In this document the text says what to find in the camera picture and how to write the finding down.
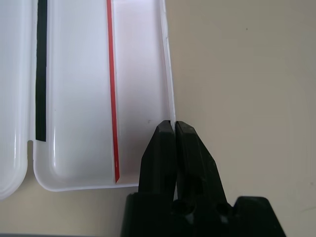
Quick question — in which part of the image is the white plastic pencil case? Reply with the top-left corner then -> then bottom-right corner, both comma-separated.
0,0 -> 177,200

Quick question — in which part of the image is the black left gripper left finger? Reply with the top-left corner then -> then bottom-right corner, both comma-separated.
137,119 -> 177,200

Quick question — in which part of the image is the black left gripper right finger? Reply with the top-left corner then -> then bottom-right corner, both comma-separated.
174,120 -> 229,213

